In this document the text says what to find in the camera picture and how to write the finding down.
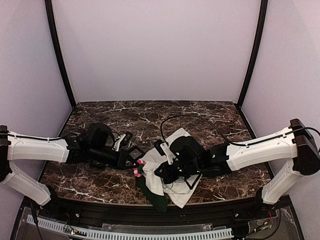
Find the white and green garment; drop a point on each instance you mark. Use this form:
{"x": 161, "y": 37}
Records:
{"x": 180, "y": 191}

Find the right black frame post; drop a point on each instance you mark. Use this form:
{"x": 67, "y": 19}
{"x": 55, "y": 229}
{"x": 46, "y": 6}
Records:
{"x": 254, "y": 52}

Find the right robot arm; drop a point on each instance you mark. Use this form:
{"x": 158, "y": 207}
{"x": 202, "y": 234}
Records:
{"x": 186, "y": 158}

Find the black square box right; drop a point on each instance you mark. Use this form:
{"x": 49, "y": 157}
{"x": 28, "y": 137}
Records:
{"x": 135, "y": 153}

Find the white slotted cable duct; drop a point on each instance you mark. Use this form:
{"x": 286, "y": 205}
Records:
{"x": 130, "y": 232}

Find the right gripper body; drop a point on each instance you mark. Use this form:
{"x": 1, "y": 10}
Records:
{"x": 163, "y": 172}

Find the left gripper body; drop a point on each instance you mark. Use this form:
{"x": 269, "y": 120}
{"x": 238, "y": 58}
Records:
{"x": 123, "y": 158}

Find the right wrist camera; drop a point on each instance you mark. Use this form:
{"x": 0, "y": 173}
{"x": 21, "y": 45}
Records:
{"x": 163, "y": 149}

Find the black square box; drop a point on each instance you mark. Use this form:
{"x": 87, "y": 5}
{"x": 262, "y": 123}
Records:
{"x": 135, "y": 153}
{"x": 96, "y": 164}

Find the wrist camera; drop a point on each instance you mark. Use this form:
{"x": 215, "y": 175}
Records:
{"x": 122, "y": 141}
{"x": 163, "y": 149}

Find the black square box left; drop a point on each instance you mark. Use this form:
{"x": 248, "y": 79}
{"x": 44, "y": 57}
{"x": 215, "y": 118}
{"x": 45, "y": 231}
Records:
{"x": 96, "y": 164}

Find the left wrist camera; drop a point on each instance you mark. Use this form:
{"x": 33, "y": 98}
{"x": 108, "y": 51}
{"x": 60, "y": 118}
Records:
{"x": 122, "y": 141}

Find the left black frame post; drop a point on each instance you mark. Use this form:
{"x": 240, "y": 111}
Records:
{"x": 58, "y": 51}

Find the black aluminium front rail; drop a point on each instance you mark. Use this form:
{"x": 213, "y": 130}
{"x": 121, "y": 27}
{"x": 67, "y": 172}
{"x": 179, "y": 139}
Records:
{"x": 85, "y": 214}

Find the pink flower brooch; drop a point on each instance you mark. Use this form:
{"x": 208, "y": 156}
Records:
{"x": 138, "y": 169}

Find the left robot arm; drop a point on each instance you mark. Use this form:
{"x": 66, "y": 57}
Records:
{"x": 96, "y": 144}

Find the black frame post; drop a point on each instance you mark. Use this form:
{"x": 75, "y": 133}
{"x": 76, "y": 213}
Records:
{"x": 58, "y": 51}
{"x": 254, "y": 52}

